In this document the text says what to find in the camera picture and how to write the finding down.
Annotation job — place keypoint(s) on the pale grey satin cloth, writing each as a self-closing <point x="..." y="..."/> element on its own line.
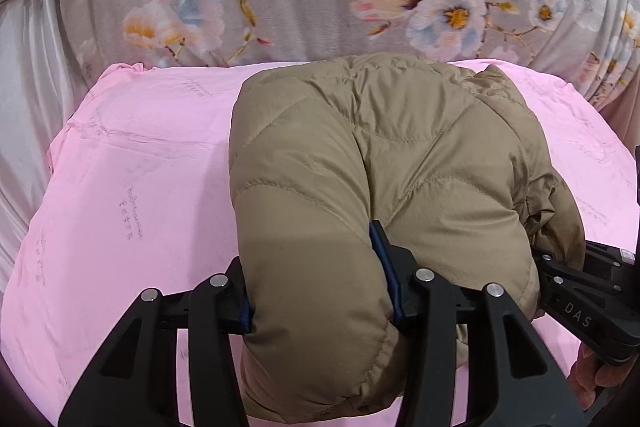
<point x="35" y="72"/>

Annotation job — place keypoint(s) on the person's right hand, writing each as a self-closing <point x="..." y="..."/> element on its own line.
<point x="607" y="377"/>

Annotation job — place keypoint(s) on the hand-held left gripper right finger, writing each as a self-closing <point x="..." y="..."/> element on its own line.
<point x="382" y="254"/>

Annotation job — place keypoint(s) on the khaki puffer jacket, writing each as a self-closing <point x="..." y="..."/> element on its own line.
<point x="400" y="167"/>

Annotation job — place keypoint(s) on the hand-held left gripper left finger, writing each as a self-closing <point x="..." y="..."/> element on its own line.
<point x="245" y="314"/>

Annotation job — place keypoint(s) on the pink bed sheet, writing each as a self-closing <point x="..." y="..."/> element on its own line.
<point x="135" y="207"/>

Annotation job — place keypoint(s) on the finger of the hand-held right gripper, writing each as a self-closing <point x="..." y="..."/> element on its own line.
<point x="555" y="259"/>

